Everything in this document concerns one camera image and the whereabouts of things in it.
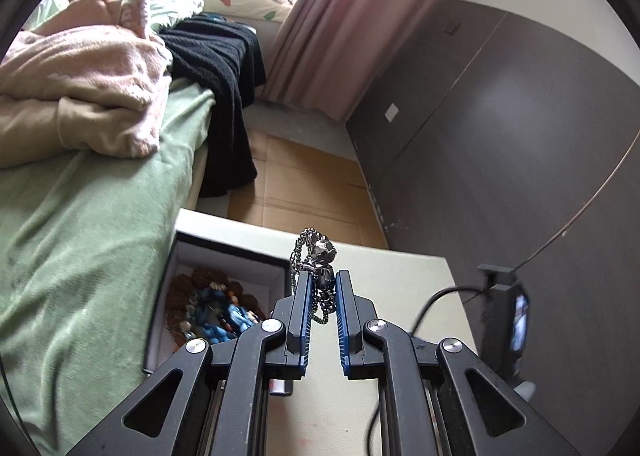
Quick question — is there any green bed sheet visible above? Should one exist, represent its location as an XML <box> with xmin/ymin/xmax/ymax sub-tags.
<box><xmin>0</xmin><ymin>0</ymin><xmax>217</xmax><ymax>456</ymax></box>

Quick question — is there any brown rudraksha bead bracelet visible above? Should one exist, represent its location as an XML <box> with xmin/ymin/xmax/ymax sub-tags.
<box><xmin>164</xmin><ymin>267</ymin><xmax>266</xmax><ymax>352</ymax></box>

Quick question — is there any black jewelry box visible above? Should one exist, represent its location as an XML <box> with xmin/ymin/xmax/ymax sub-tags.
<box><xmin>142</xmin><ymin>232</ymin><xmax>291</xmax><ymax>375</ymax></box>

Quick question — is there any black knitted blanket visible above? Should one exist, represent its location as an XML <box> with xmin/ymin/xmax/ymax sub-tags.
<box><xmin>160</xmin><ymin>13</ymin><xmax>266</xmax><ymax>198</ymax></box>

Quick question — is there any leaf pattern cushion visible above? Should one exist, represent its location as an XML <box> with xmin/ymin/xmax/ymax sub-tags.
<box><xmin>204</xmin><ymin>0</ymin><xmax>293</xmax><ymax>23</ymax></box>

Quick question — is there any blue bead bracelet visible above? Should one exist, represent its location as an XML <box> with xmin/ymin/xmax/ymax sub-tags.
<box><xmin>192</xmin><ymin>285</ymin><xmax>262</xmax><ymax>345</ymax></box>

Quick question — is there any silver chain necklace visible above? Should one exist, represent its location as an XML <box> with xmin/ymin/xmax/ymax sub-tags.
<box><xmin>290</xmin><ymin>226</ymin><xmax>339</xmax><ymax>326</ymax></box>

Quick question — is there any pink curtain right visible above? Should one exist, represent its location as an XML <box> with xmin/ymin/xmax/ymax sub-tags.
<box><xmin>260</xmin><ymin>0</ymin><xmax>431</xmax><ymax>120</ymax></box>

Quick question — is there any flattened cardboard on floor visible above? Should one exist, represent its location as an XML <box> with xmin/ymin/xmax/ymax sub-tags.
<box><xmin>228</xmin><ymin>130</ymin><xmax>387</xmax><ymax>249</ymax></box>

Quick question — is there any pink fleece blanket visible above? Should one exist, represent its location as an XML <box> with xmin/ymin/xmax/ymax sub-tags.
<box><xmin>1</xmin><ymin>0</ymin><xmax>171</xmax><ymax>168</ymax></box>

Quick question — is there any white wall socket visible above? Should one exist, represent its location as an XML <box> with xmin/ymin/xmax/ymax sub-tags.
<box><xmin>384</xmin><ymin>103</ymin><xmax>399</xmax><ymax>122</ymax></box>

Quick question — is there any person's right hand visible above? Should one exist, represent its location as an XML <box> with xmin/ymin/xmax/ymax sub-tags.
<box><xmin>513</xmin><ymin>380</ymin><xmax>537</xmax><ymax>403</ymax></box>

